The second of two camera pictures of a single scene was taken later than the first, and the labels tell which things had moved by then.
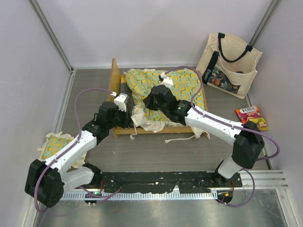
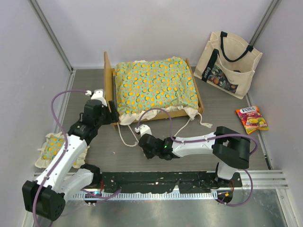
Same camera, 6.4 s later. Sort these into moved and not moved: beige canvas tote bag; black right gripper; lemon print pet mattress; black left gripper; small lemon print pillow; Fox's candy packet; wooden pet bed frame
Moved: wooden pet bed frame; black right gripper; lemon print pet mattress; black left gripper
Not moved: small lemon print pillow; Fox's candy packet; beige canvas tote bag
